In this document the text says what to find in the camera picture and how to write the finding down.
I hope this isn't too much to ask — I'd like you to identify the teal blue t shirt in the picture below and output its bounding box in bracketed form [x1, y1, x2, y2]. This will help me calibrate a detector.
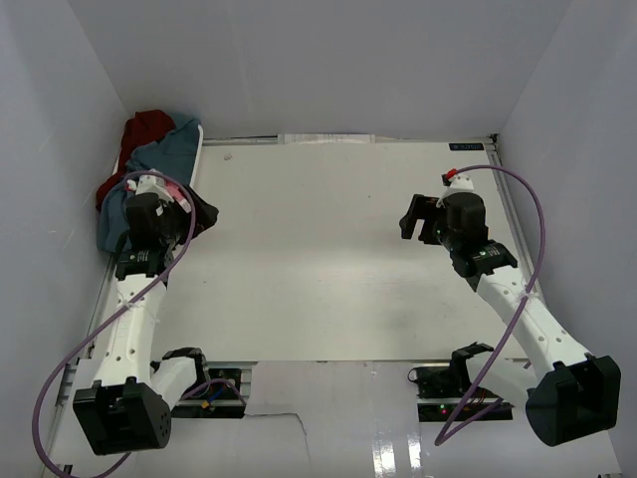
[96, 110, 200, 253]

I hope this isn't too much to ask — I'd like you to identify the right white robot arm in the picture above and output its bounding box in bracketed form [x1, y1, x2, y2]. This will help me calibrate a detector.
[399, 192, 621, 446]

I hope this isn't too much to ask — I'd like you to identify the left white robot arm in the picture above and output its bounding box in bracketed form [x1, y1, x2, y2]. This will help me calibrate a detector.
[73, 192, 211, 455]

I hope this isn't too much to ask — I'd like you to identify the dark label sticker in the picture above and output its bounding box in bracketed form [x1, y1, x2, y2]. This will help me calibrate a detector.
[449, 142, 485, 151]

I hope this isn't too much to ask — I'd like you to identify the dark red t shirt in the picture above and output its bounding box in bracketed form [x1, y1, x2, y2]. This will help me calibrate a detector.
[96, 110, 175, 211]

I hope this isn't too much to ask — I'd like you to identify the white plastic laundry basket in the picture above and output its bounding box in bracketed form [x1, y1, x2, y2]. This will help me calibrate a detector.
[126, 120, 200, 185]

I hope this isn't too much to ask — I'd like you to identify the paper sheet at back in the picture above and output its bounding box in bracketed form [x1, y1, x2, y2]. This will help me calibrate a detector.
[278, 133, 375, 145]

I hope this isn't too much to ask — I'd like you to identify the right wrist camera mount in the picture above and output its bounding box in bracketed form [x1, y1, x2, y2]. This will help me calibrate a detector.
[436, 169, 474, 208]

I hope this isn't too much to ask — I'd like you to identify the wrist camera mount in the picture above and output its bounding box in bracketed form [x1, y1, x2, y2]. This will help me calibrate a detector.
[126, 174, 192, 213]
[436, 169, 474, 208]

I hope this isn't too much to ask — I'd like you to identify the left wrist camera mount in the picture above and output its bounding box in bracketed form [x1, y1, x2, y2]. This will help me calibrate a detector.
[126, 174, 192, 213]

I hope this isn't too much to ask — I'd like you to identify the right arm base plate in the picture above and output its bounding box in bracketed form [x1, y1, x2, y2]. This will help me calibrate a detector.
[407, 362, 500, 424]

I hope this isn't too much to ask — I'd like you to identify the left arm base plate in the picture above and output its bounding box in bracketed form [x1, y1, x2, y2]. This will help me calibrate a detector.
[171, 362, 253, 419]

